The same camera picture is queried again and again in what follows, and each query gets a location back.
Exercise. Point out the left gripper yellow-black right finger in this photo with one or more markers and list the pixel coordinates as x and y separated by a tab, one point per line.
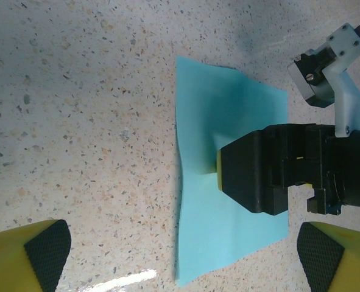
344	261

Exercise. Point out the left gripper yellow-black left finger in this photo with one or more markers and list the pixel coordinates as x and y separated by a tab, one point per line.
12	261

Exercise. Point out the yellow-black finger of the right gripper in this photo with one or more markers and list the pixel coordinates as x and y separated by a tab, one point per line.
249	170

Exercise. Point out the light blue cloth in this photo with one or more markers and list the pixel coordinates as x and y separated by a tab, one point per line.
198	213

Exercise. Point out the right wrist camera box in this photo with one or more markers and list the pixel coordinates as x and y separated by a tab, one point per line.
345	91

